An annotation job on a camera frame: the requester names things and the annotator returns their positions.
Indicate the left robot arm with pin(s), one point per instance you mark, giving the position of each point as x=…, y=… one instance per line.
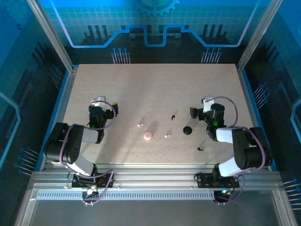
x=70, y=141

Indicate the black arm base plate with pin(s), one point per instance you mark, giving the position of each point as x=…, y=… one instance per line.
x=105, y=181
x=203, y=180

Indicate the black earbud charging case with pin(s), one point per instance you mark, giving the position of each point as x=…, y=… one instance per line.
x=187, y=130

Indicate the aluminium frame post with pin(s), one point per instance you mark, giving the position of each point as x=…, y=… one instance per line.
x=53, y=35
x=258, y=35

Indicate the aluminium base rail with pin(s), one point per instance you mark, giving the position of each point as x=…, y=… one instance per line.
x=152, y=176

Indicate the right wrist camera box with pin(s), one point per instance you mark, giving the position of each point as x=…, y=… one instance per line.
x=208, y=104

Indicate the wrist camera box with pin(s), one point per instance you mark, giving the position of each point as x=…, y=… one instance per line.
x=100, y=103
x=208, y=104

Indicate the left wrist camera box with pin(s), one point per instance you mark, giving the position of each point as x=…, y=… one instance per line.
x=100, y=103

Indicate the pink earbud charging case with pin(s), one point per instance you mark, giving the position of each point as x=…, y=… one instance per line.
x=147, y=136

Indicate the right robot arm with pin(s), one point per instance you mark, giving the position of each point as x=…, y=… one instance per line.
x=249, y=146

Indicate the aluminium side rail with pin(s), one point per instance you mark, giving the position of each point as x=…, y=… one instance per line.
x=58, y=117
x=249, y=101

